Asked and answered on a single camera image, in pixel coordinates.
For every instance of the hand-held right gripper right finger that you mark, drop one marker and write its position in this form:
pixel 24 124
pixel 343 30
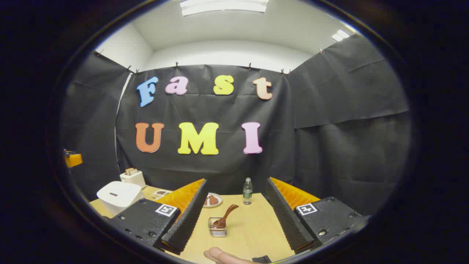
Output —
pixel 285 216

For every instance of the white rice cooker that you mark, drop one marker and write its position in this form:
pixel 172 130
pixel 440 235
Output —
pixel 117 196

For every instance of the white toaster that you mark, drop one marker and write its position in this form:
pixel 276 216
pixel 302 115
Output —
pixel 135 179

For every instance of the brown wooden spoon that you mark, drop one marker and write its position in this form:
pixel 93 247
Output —
pixel 226 214

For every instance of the small ceiling light panel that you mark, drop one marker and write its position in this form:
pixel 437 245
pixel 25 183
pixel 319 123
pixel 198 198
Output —
pixel 340 35

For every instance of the white round plate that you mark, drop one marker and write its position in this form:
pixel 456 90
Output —
pixel 218 201

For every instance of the black backdrop cloth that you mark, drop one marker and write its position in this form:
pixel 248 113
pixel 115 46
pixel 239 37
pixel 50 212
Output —
pixel 329 139

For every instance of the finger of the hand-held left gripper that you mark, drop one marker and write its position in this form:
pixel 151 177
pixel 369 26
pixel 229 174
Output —
pixel 74 160

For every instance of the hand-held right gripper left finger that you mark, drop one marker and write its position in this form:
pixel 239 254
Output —
pixel 185 220

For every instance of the large ceiling light panel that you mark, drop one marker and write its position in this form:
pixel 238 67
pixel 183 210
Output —
pixel 223 5

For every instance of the white divided snack tray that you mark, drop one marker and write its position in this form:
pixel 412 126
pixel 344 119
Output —
pixel 160 193

